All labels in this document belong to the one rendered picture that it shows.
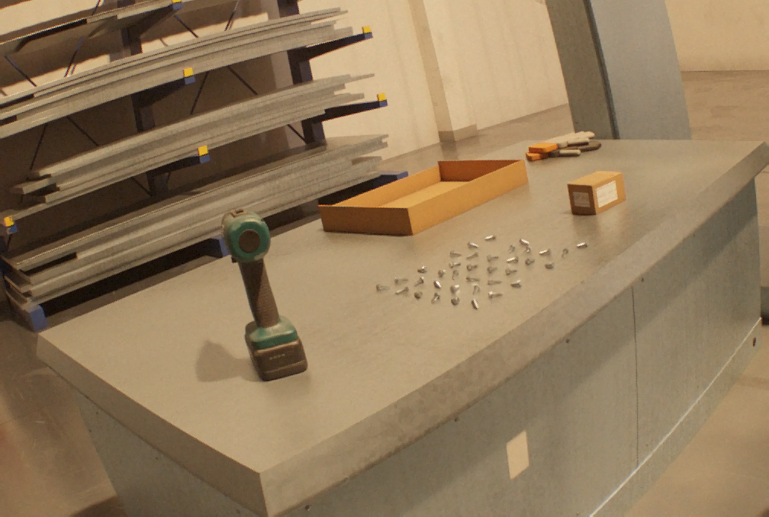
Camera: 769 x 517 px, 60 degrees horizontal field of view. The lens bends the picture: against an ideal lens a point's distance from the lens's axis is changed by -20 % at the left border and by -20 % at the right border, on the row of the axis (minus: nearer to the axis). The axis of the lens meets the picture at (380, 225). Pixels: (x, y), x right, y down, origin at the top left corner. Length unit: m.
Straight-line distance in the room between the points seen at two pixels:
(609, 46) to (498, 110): 5.36
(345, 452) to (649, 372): 0.86
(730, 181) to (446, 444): 1.04
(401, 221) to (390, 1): 5.63
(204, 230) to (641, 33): 3.00
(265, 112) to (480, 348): 4.25
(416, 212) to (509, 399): 0.64
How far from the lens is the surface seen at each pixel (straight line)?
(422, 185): 2.17
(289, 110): 5.29
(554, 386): 1.33
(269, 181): 5.18
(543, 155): 2.31
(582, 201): 1.65
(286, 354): 1.13
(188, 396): 1.15
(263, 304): 1.13
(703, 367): 1.95
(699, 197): 1.70
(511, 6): 8.45
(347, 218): 1.88
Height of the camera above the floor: 1.08
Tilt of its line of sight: 13 degrees down
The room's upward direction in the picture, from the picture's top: 12 degrees counter-clockwise
